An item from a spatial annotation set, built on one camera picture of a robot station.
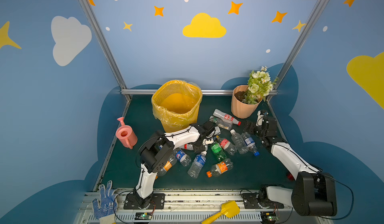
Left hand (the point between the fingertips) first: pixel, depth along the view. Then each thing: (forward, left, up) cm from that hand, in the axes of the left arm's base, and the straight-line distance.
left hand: (199, 144), depth 93 cm
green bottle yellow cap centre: (-5, -11, +2) cm, 12 cm away
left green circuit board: (-37, +28, -2) cm, 47 cm away
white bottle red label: (-2, +7, +1) cm, 8 cm away
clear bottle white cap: (0, -25, +3) cm, 25 cm away
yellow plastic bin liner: (+27, +16, +9) cm, 32 cm away
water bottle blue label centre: (-18, +3, +3) cm, 18 cm away
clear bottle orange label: (-16, -11, +3) cm, 20 cm away
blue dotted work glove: (-34, +46, -2) cm, 57 cm away
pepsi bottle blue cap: (-10, +9, 0) cm, 13 cm away
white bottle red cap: (+21, -18, +2) cm, 28 cm away
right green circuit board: (-37, -33, -3) cm, 50 cm away
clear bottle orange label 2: (-12, +16, +2) cm, 19 cm away
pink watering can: (+1, +44, +9) cm, 45 cm away
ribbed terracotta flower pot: (+22, -28, +9) cm, 36 cm away
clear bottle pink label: (-1, -18, 0) cm, 18 cm away
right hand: (+9, -32, +13) cm, 36 cm away
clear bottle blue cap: (-1, -32, +3) cm, 32 cm away
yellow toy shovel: (-34, -14, -1) cm, 37 cm away
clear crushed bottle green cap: (+16, -16, +1) cm, 23 cm away
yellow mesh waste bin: (+27, +16, +8) cm, 32 cm away
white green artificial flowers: (+27, -37, +25) cm, 52 cm away
